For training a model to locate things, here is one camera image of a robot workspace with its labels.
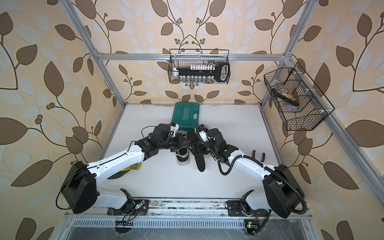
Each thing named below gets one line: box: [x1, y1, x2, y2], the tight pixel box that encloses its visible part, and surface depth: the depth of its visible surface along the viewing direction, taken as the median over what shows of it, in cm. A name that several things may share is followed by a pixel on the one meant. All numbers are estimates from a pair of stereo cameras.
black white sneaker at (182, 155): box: [176, 146, 190, 166], surface depth 88 cm
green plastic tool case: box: [171, 102, 200, 131], surface depth 112 cm
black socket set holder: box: [173, 61, 230, 83], surface depth 86 cm
